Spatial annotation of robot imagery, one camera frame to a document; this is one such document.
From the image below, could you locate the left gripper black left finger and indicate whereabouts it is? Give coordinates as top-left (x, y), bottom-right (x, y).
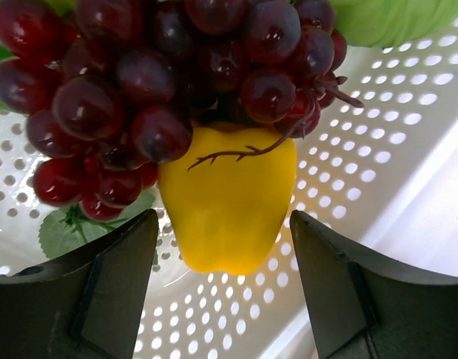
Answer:
top-left (0, 209), bottom-right (158, 358)

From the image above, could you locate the dark red grape bunch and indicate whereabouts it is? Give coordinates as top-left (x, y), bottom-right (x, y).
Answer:
top-left (0, 1), bottom-right (361, 221)

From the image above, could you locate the green cabbage toy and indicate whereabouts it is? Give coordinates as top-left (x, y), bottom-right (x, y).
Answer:
top-left (330, 0), bottom-right (458, 48)

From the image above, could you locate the yellow bell pepper toy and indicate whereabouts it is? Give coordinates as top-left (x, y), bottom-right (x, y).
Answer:
top-left (158, 123), bottom-right (297, 274)

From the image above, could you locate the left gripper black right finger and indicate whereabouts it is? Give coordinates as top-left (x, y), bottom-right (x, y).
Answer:
top-left (290, 211), bottom-right (458, 358)

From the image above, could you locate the white perforated plastic basket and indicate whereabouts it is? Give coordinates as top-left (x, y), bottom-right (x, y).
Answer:
top-left (0, 10), bottom-right (458, 359)

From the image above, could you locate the green apple toy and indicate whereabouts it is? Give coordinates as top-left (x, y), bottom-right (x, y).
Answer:
top-left (45, 0), bottom-right (76, 16)

